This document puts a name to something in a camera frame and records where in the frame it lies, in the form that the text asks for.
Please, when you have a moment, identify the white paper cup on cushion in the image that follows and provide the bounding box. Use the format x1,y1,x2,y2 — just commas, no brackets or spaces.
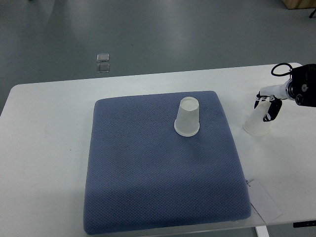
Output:
174,97,199,137

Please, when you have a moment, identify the white table leg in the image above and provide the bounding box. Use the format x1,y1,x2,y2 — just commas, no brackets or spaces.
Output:
255,226,270,237

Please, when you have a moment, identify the clear floor tile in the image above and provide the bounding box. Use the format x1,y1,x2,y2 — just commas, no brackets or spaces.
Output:
97,63,110,73
97,53,110,62

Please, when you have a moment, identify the white paper tag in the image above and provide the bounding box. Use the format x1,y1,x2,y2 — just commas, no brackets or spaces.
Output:
247,180,282,224

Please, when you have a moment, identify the white paper cup carried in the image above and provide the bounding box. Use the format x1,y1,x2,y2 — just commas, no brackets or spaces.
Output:
243,101,271,136

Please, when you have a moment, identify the lower clear floor tile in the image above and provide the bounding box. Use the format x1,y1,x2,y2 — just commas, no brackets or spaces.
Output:
97,63,110,73

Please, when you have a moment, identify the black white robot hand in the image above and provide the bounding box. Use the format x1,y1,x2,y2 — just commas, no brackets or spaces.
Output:
254,84,291,122

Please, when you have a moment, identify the black table control panel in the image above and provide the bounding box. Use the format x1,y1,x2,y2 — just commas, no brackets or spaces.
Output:
293,220,316,228

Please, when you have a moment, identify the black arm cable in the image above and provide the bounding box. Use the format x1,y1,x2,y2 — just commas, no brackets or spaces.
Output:
271,63,294,78

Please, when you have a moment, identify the wooden box corner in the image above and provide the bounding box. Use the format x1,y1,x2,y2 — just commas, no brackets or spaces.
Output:
282,0,316,10

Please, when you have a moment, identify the blue mesh cushion pad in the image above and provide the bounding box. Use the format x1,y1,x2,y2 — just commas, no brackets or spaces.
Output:
83,91,251,235

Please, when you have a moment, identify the black tripod foot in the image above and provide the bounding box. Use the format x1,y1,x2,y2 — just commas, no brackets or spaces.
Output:
309,9,316,18

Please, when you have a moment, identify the upper clear floor tile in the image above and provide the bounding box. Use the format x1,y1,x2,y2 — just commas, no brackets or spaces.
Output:
97,53,110,62

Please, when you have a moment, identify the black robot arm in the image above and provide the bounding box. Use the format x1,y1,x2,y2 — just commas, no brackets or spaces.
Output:
289,64,316,107

